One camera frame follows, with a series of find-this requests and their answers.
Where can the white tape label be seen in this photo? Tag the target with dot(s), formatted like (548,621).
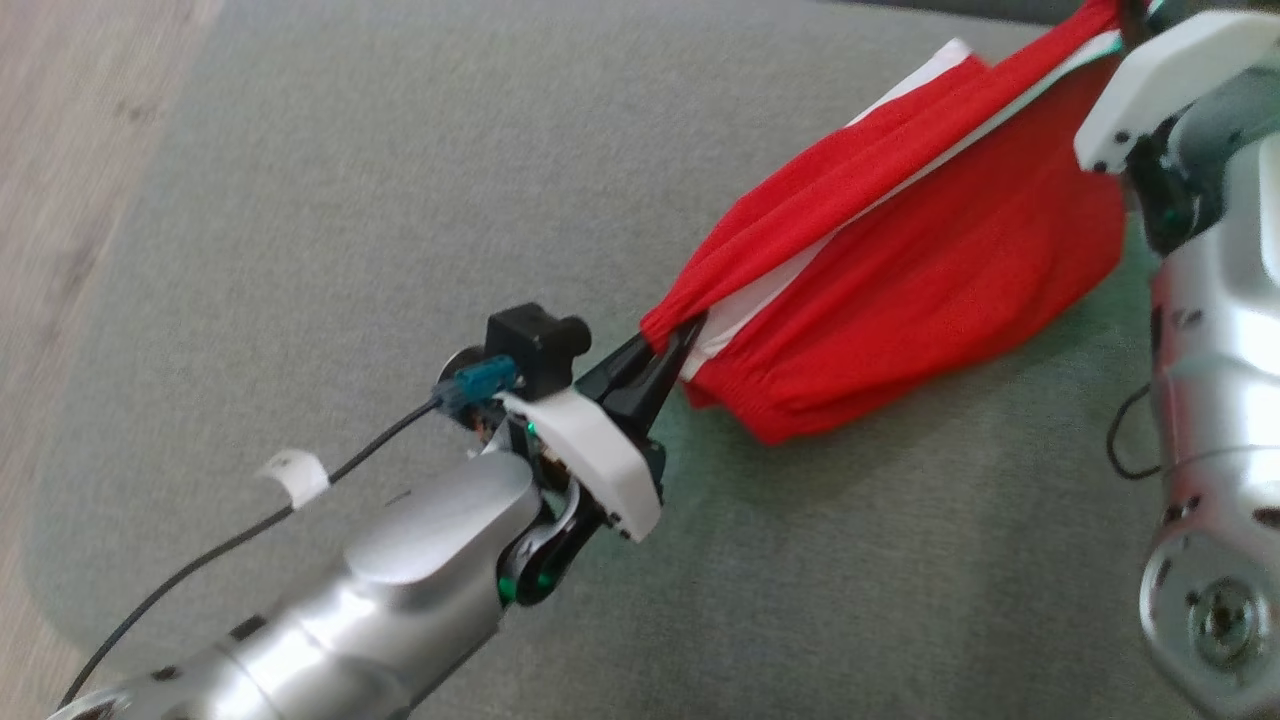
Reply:
(300,475)

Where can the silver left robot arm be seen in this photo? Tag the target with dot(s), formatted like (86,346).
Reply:
(400,590)

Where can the red Bulls 23 shorts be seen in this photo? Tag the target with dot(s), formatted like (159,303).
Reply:
(900,290)

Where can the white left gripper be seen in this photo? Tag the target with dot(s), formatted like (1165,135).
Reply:
(600,460)

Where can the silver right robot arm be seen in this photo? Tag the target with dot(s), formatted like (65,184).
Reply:
(1215,400)

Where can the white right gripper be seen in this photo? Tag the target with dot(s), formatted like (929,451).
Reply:
(1160,80)

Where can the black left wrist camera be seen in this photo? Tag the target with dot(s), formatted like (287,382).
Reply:
(535,345)

